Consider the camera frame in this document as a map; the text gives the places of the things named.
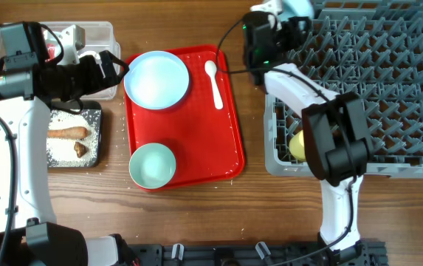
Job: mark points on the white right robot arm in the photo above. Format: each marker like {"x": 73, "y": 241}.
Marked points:
{"x": 336, "y": 140}

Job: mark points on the red plastic tray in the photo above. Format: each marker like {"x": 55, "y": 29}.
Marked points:
{"x": 206, "y": 141}

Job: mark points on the light green bowl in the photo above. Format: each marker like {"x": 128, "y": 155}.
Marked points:
{"x": 152, "y": 166}

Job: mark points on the light blue plate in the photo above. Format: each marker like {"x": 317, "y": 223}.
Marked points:
{"x": 156, "y": 80}

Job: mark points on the light blue bowl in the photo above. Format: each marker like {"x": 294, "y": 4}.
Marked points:
{"x": 296, "y": 8}

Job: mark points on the red candy wrapper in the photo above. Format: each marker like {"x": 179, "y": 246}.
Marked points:
{"x": 51, "y": 48}

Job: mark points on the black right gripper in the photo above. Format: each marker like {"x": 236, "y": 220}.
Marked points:
{"x": 290, "y": 29}

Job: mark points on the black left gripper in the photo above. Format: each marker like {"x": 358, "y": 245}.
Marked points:
{"x": 94, "y": 80}

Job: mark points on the yellow plastic cup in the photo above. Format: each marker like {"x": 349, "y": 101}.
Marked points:
{"x": 296, "y": 146}

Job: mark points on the clear plastic storage bin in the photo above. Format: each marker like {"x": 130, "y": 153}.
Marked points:
{"x": 99, "y": 37}

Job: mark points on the grey dishwasher rack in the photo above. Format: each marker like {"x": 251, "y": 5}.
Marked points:
{"x": 374, "y": 49}

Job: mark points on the black waste bin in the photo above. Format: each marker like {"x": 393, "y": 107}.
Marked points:
{"x": 60, "y": 152}

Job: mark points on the white plastic spoon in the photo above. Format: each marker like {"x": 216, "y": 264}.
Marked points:
{"x": 211, "y": 70}

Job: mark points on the brown food scrap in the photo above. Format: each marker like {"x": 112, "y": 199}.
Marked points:
{"x": 80, "y": 149}

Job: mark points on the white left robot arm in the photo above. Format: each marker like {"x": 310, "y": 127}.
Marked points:
{"x": 29, "y": 81}

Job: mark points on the orange carrot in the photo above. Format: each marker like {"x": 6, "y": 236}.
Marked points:
{"x": 72, "y": 133}

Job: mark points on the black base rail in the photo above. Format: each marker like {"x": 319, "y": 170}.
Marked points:
{"x": 364, "y": 253}

